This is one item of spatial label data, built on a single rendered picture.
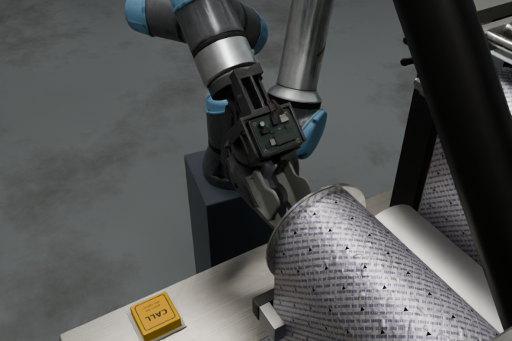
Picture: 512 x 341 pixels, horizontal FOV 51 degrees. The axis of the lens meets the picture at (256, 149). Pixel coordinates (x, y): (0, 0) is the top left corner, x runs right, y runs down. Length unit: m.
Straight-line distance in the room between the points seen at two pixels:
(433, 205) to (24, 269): 1.94
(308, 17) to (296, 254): 0.59
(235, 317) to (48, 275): 1.47
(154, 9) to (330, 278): 0.49
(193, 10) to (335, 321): 0.41
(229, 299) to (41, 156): 2.11
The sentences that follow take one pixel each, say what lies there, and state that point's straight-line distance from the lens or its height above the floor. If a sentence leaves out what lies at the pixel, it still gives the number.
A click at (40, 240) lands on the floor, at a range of 2.54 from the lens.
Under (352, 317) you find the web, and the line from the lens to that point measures 0.56.
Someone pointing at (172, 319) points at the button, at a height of 0.92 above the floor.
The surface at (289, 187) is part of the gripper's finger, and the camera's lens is 0.69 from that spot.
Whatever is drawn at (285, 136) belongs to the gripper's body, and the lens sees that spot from 0.64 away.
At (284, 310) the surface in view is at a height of 1.17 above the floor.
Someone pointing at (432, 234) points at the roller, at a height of 1.23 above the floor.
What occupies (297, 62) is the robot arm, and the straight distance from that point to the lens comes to 1.09.
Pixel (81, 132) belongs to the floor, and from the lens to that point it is 3.12.
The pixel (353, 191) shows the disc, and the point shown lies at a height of 1.30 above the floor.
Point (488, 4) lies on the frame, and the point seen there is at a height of 1.44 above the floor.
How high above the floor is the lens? 1.73
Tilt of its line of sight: 37 degrees down
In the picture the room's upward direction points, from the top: straight up
